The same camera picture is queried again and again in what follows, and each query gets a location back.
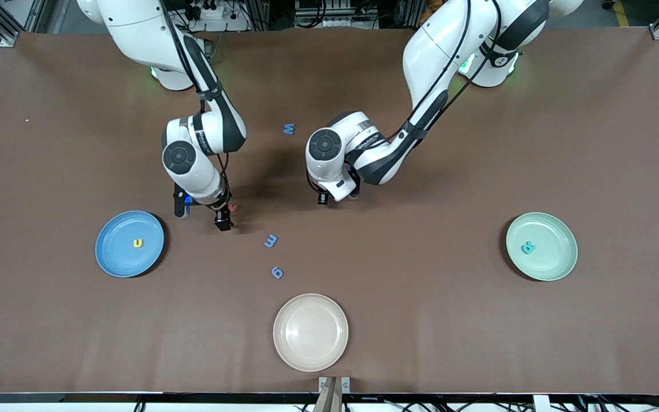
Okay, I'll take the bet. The white power strip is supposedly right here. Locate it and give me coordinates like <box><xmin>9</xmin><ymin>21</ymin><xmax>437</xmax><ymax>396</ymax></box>
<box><xmin>184</xmin><ymin>0</ymin><xmax>250</xmax><ymax>33</ymax></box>

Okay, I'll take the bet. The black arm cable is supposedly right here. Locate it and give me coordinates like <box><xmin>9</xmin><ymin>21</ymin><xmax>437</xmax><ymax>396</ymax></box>
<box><xmin>305</xmin><ymin>0</ymin><xmax>505</xmax><ymax>192</ymax></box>
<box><xmin>161</xmin><ymin>0</ymin><xmax>234</xmax><ymax>202</ymax></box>

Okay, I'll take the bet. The green plate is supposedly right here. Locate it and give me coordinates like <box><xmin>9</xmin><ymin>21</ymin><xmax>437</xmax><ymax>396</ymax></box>
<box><xmin>505</xmin><ymin>212</ymin><xmax>579</xmax><ymax>282</ymax></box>

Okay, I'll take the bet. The brown table cover mat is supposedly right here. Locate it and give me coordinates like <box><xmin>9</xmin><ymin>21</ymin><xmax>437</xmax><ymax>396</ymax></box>
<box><xmin>0</xmin><ymin>26</ymin><xmax>659</xmax><ymax>395</ymax></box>

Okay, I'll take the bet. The metal table edge bracket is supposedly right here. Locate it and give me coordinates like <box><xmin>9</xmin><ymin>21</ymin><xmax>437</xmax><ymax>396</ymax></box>
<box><xmin>313</xmin><ymin>376</ymin><xmax>351</xmax><ymax>412</ymax></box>

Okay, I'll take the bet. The background equipment rack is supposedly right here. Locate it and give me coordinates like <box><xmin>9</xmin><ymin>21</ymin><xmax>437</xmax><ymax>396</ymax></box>
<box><xmin>292</xmin><ymin>0</ymin><xmax>384</xmax><ymax>29</ymax></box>

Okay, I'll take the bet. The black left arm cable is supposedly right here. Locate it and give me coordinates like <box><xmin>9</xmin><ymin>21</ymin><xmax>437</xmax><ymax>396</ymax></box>
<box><xmin>305</xmin><ymin>0</ymin><xmax>505</xmax><ymax>192</ymax></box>

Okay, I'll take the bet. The beige plate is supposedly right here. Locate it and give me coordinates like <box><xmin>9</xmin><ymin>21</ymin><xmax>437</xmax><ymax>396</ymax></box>
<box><xmin>273</xmin><ymin>293</ymin><xmax>350</xmax><ymax>373</ymax></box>

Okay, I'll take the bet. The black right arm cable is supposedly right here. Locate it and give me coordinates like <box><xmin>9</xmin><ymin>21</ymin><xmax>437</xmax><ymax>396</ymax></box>
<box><xmin>161</xmin><ymin>0</ymin><xmax>234</xmax><ymax>202</ymax></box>

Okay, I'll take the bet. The blue plate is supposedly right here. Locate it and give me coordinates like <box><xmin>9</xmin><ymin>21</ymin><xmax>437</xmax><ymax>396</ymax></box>
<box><xmin>95</xmin><ymin>210</ymin><xmax>166</xmax><ymax>279</ymax></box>

